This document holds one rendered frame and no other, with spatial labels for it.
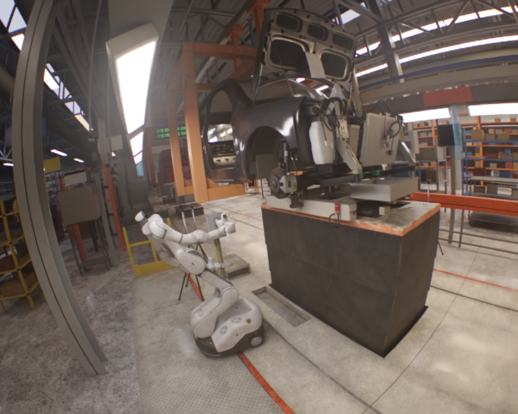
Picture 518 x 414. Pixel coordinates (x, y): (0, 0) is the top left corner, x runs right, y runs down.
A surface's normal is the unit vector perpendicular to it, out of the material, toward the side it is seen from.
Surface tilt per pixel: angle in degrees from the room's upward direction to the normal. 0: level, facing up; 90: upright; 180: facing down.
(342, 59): 117
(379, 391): 0
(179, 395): 0
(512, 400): 0
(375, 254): 90
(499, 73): 90
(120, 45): 90
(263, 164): 90
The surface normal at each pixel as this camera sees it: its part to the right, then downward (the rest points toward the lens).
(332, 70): 0.43, 0.51
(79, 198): 0.48, 0.10
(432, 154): -0.88, 0.18
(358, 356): -0.11, -0.98
